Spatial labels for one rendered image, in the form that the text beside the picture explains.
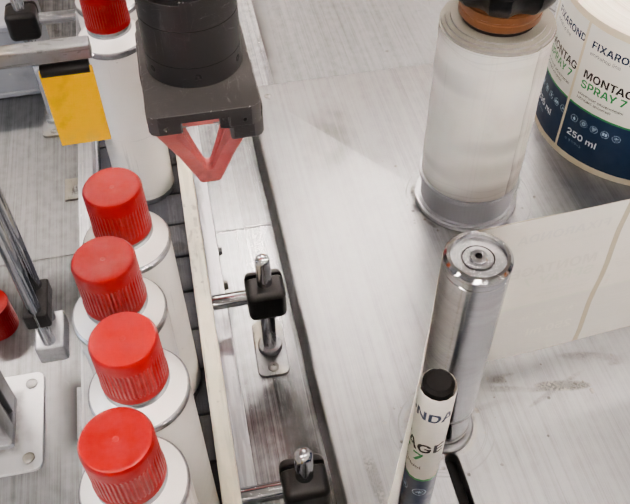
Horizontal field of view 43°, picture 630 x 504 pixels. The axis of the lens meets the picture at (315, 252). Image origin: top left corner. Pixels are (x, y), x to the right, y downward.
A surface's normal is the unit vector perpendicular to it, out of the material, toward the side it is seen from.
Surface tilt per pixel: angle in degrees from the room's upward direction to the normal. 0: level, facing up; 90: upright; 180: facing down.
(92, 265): 2
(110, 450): 3
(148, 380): 90
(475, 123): 87
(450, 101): 92
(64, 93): 90
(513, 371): 0
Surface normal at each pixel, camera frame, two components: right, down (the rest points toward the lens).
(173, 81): -0.27, 0.73
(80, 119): 0.20, 0.74
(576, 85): -0.87, 0.37
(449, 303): -0.70, 0.54
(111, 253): -0.05, -0.63
